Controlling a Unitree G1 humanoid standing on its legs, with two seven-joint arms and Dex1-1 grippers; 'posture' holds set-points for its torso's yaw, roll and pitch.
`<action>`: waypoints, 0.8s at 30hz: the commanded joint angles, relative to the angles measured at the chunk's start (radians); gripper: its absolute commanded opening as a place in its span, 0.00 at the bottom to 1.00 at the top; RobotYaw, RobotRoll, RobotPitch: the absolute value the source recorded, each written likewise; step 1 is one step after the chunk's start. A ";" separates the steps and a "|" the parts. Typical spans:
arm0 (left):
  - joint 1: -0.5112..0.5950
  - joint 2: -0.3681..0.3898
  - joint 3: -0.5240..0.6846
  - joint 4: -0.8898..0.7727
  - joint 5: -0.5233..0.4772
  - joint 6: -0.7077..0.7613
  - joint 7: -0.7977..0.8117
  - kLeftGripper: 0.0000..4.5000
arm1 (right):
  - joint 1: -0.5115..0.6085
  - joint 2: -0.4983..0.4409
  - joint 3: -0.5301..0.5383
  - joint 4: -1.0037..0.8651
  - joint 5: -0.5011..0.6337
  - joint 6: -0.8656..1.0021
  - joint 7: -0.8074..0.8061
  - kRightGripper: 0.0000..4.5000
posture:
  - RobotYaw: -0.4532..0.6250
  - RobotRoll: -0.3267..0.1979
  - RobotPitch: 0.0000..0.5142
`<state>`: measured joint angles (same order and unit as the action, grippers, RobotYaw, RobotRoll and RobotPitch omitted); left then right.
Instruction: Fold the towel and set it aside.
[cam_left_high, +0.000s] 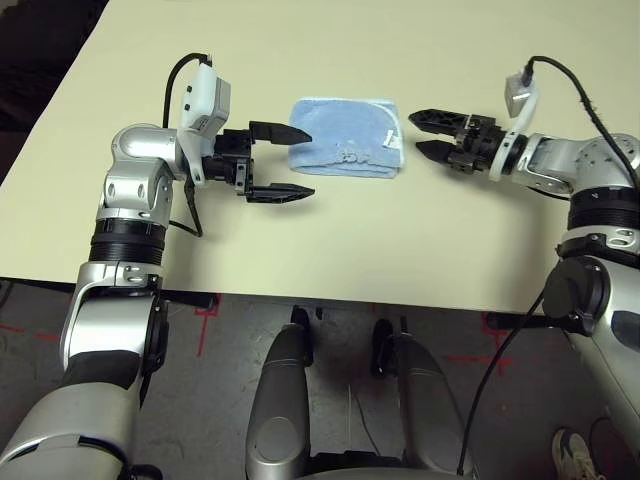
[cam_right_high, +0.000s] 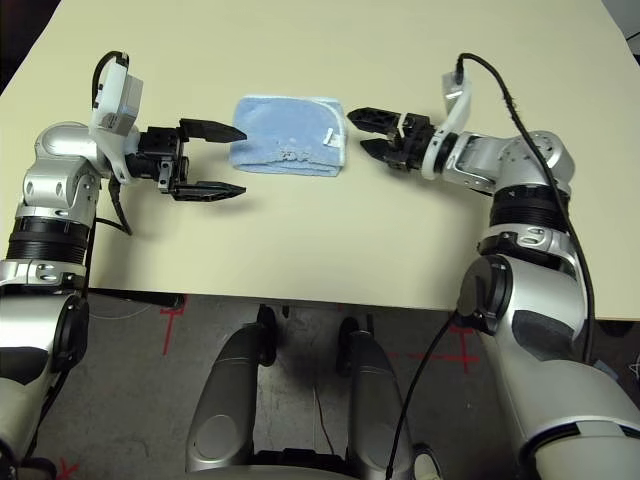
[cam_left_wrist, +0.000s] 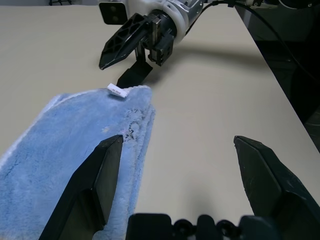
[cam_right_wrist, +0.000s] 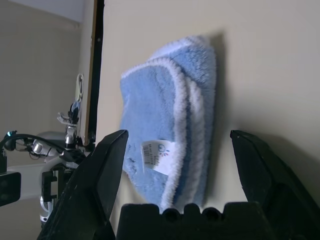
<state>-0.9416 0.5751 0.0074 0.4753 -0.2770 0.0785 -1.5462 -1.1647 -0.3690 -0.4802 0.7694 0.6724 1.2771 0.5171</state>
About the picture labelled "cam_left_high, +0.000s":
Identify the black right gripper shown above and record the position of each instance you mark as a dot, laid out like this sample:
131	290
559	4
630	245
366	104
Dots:
477	145

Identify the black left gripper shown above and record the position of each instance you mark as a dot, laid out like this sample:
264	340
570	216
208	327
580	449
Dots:
230	160

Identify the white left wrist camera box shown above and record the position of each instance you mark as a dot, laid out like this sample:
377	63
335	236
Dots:
205	100

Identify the white sneaker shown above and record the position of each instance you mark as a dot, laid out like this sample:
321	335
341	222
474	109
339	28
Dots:
575	450

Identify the light blue towel white trim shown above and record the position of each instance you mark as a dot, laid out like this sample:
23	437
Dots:
340	132

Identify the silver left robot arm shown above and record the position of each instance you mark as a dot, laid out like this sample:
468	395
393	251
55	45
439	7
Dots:
135	165

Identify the robot waist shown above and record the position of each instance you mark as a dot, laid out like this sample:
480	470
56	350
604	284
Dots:
360	467

